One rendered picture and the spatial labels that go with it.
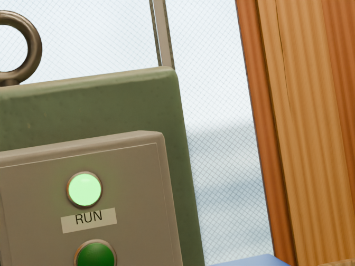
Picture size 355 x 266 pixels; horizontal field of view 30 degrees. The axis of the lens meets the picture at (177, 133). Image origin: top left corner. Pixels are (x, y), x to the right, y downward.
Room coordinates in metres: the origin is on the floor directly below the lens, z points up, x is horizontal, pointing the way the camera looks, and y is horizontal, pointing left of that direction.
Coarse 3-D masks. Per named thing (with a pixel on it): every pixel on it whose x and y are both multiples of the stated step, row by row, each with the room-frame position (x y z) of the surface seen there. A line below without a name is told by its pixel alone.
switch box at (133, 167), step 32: (0, 160) 0.35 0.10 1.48; (32, 160) 0.36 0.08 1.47; (64, 160) 0.36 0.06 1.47; (96, 160) 0.36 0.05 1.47; (128, 160) 0.37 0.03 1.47; (160, 160) 0.37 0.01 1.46; (0, 192) 0.35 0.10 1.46; (32, 192) 0.36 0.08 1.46; (64, 192) 0.36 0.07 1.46; (128, 192) 0.37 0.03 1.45; (160, 192) 0.37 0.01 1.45; (0, 224) 0.35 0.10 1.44; (32, 224) 0.35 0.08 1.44; (128, 224) 0.37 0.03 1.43; (160, 224) 0.37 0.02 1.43; (0, 256) 0.35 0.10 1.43; (32, 256) 0.35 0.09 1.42; (64, 256) 0.36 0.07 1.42; (128, 256) 0.37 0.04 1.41; (160, 256) 0.37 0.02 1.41
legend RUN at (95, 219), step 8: (112, 208) 0.37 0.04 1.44; (64, 216) 0.36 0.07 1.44; (72, 216) 0.36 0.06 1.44; (80, 216) 0.36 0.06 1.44; (88, 216) 0.36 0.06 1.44; (96, 216) 0.36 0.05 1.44; (104, 216) 0.36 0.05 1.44; (112, 216) 0.36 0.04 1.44; (64, 224) 0.36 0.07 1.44; (72, 224) 0.36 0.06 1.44; (80, 224) 0.36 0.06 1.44; (88, 224) 0.36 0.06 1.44; (96, 224) 0.36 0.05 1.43; (104, 224) 0.36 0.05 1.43; (64, 232) 0.36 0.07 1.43
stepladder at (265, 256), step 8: (256, 256) 1.31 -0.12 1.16; (264, 256) 1.30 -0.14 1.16; (272, 256) 1.29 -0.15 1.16; (216, 264) 1.29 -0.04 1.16; (224, 264) 1.29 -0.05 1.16; (232, 264) 1.28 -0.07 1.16; (240, 264) 1.27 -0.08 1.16; (248, 264) 1.26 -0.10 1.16; (256, 264) 1.25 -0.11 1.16; (264, 264) 1.24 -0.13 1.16; (272, 264) 1.24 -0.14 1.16; (280, 264) 1.23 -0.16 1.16; (288, 264) 1.23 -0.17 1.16
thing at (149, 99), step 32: (0, 96) 0.41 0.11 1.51; (32, 96) 0.42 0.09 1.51; (64, 96) 0.42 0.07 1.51; (96, 96) 0.43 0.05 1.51; (128, 96) 0.43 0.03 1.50; (160, 96) 0.44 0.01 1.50; (0, 128) 0.41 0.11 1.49; (32, 128) 0.42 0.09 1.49; (64, 128) 0.42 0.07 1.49; (96, 128) 0.43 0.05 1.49; (128, 128) 0.43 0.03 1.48; (160, 128) 0.44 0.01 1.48; (192, 192) 0.44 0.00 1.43; (192, 224) 0.44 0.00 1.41; (192, 256) 0.44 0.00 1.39
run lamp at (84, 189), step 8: (72, 176) 0.36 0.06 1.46; (80, 176) 0.36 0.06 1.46; (88, 176) 0.36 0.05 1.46; (96, 176) 0.36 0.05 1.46; (72, 184) 0.36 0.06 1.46; (80, 184) 0.36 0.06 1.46; (88, 184) 0.36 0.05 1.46; (96, 184) 0.36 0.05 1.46; (72, 192) 0.36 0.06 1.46; (80, 192) 0.36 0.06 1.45; (88, 192) 0.36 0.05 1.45; (96, 192) 0.36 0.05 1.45; (72, 200) 0.36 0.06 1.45; (80, 200) 0.36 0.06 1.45; (88, 200) 0.36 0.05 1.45; (96, 200) 0.36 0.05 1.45
